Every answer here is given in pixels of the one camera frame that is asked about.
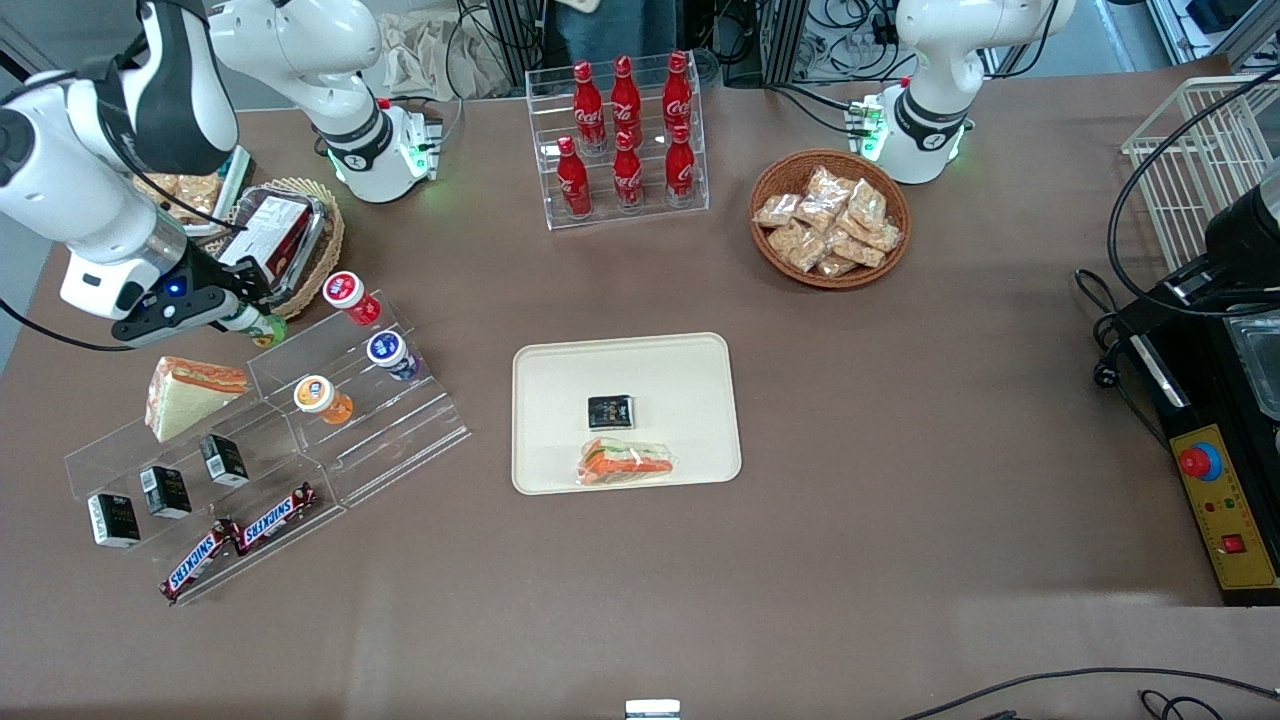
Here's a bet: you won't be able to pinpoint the clear acrylic stepped snack stand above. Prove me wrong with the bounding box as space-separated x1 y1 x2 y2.
65 395 347 607

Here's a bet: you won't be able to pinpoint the clear acrylic stepped gum stand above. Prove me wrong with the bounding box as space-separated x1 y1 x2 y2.
248 290 473 509

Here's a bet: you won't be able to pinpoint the red gum bottle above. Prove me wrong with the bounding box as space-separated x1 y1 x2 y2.
322 271 383 327

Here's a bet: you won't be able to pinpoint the black round device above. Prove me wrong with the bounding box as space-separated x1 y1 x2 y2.
1205 160 1280 291

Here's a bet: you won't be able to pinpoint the black plastic food container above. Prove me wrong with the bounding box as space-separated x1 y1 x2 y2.
225 183 333 301

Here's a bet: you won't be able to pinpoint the black sealing machine yellow panel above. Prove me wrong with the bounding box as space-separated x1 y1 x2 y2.
1110 255 1280 608

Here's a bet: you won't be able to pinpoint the long black cable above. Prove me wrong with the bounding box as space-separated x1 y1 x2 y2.
895 667 1280 720

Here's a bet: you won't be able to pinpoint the clear acrylic bottle rack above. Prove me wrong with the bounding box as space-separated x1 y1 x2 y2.
525 52 711 232

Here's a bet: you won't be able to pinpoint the white arm base connector box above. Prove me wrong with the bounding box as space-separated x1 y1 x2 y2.
398 100 446 181
845 95 891 161

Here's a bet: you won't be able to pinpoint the cream rectangular tray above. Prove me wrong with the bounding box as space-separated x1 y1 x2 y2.
512 332 743 497

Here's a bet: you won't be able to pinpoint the clear plastic container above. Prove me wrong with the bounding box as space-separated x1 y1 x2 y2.
1228 310 1280 421

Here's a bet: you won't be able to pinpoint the thin looped black cable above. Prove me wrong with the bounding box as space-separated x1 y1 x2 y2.
1138 688 1229 720

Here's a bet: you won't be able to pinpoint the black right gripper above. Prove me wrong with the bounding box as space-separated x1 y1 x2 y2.
140 225 273 336

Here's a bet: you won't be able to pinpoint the person in blue jeans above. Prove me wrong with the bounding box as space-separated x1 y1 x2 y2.
553 0 683 63

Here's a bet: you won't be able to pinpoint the black power cable with plug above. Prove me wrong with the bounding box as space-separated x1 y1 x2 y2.
1074 267 1173 453

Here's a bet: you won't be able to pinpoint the Snickers chocolate bar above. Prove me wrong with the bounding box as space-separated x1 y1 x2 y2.
235 482 319 556
160 520 241 604

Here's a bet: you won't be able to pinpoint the triangular white bread sandwich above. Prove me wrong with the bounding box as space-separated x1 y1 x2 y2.
145 356 249 444

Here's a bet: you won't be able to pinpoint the thick black device cable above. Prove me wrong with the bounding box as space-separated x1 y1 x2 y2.
1106 62 1280 321

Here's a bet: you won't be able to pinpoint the round brown wicker basket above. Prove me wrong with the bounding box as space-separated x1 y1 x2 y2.
748 149 912 291

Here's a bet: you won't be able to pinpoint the red and white food box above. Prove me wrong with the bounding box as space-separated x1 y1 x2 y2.
218 193 313 301

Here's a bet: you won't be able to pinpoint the oval light wicker basket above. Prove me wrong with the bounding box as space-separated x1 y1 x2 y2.
215 177 347 322

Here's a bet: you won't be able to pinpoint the red cola bottle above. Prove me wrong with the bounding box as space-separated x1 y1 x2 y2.
556 136 593 219
665 124 698 204
662 52 694 141
612 130 646 211
610 55 644 151
572 60 607 153

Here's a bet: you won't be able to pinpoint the plastic wrapped orange sandwich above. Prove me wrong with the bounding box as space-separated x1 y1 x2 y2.
577 437 676 488

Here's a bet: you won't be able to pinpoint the white wire basket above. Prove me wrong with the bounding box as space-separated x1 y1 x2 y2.
1122 77 1280 273

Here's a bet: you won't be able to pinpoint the tangled black cables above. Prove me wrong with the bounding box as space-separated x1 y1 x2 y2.
795 0 906 86

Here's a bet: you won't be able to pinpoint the green gum bottle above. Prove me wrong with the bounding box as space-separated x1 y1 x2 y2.
232 305 289 349

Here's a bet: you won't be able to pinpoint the blue gum bottle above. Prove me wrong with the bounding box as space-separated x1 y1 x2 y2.
366 330 419 382

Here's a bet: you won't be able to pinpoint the orange gum bottle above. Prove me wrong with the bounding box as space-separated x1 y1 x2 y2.
293 375 355 426

